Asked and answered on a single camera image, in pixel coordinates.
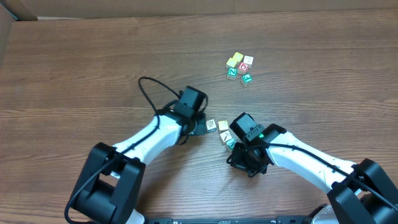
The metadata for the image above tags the white block with blue side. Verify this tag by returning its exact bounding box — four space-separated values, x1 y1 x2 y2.
206 119 217 133

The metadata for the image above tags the green A block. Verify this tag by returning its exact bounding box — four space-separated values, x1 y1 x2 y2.
225 138 236 152

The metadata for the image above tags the yellow top wooden block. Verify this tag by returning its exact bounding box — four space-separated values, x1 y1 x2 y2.
218 120 229 133

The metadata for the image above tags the white block with feather picture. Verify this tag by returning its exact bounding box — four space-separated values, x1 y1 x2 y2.
220 130 232 144

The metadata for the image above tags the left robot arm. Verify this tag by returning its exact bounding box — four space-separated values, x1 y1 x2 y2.
64 86 208 223

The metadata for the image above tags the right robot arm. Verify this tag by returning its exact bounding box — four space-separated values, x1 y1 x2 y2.
227 113 397 224

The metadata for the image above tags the green Z block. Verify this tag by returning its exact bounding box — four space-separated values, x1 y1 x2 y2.
226 67 237 80

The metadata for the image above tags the green E block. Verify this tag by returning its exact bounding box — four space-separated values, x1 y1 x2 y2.
240 73 253 87

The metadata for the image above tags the yellow block front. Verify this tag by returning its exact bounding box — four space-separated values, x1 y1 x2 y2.
226 58 238 69

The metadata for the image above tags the red letter block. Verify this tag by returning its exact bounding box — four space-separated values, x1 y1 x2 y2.
237 62 249 75

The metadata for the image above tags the yellow block rear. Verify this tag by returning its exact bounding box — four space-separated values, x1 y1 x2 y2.
233 52 244 63

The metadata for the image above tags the white block with letters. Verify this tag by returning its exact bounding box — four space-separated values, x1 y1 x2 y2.
243 55 254 68

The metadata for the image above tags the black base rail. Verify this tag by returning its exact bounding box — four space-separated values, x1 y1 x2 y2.
144 215 313 224

